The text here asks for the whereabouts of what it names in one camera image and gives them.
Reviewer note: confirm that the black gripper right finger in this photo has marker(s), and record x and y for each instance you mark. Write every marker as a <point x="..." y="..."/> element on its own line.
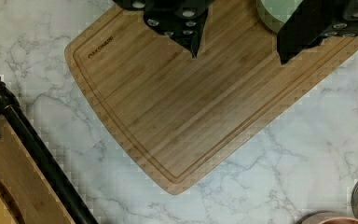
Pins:
<point x="312" y="22"/>

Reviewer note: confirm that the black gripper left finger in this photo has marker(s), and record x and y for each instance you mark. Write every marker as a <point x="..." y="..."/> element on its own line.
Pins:
<point x="185" y="32"/>

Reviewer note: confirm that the wooden drawer box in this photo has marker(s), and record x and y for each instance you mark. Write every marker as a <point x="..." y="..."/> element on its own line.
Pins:
<point x="30" y="194"/>

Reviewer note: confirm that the green ceramic bowl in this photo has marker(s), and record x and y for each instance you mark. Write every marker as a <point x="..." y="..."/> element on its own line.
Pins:
<point x="275" y="13"/>

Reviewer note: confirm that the bamboo cutting board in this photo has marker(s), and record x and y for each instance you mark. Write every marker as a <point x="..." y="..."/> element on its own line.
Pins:
<point x="177" y="115"/>

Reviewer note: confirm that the pink lidded canister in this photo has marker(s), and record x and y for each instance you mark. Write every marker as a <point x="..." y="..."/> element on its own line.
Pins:
<point x="327" y="218"/>

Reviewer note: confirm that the black drawer handle bar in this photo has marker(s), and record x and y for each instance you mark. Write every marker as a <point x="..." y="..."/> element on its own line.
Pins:
<point x="10" y="108"/>

